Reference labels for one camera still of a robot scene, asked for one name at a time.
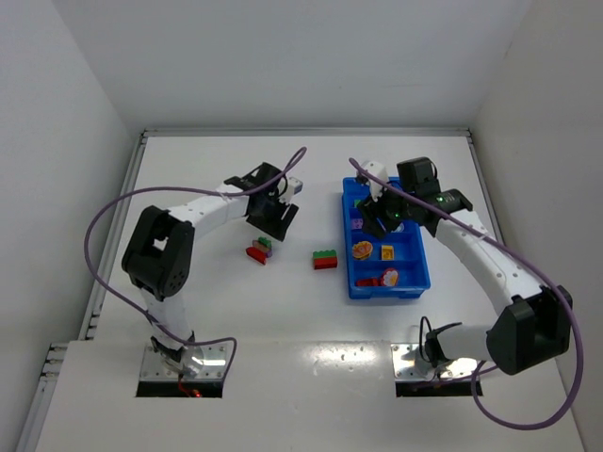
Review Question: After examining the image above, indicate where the red flower lego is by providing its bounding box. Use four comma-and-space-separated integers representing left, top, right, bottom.
380, 267, 399, 287

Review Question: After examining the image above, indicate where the red curved lego brick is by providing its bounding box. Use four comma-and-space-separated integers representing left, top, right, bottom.
355, 278, 382, 287

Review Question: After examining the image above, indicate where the yellow lego piece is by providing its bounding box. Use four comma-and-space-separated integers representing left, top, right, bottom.
381, 245, 395, 261

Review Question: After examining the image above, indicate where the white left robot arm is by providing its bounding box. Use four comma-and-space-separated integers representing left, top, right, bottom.
122, 163, 303, 370

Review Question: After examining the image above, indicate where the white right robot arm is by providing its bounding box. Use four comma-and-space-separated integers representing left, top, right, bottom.
356, 157, 571, 375

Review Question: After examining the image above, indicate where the green top lego brick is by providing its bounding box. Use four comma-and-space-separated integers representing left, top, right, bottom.
312, 250, 336, 260

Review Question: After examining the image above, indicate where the blue compartment bin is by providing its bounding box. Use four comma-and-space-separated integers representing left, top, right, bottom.
341, 177, 431, 300

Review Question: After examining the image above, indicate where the red bottom lego brick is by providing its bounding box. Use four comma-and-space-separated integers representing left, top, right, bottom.
313, 257, 338, 270

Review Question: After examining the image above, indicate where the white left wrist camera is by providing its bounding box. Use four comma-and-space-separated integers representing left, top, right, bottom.
277, 177, 303, 204

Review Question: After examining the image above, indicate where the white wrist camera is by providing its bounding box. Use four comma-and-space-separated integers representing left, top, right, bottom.
356, 160, 388, 202
277, 177, 303, 204

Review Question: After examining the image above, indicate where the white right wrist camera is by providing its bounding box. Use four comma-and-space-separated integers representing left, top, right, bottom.
356, 160, 388, 202

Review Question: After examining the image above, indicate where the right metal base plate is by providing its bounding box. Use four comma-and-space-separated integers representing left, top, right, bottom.
391, 343, 478, 383

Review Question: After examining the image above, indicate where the metal base plate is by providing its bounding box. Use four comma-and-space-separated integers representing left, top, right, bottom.
139, 345, 230, 382
391, 343, 478, 383

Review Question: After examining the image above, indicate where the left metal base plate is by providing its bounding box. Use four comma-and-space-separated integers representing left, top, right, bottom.
139, 345, 230, 382

